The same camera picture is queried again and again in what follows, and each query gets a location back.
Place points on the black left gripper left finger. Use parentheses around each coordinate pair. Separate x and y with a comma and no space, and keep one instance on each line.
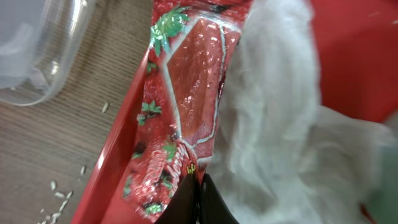
(182,208)

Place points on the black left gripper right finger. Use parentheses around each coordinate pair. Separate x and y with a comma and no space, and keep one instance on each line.
(213,209)

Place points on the white napkin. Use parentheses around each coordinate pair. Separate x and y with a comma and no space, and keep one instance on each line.
(280,156)

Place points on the red strawberry snack wrapper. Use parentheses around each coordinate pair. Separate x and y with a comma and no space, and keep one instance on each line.
(191,45)

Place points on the mint green bowl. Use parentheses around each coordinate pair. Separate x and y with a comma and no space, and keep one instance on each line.
(382,204)

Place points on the clear plastic waste bin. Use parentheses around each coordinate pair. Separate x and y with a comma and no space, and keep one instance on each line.
(39,43)

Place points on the red serving tray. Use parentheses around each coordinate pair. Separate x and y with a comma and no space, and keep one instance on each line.
(357,43)

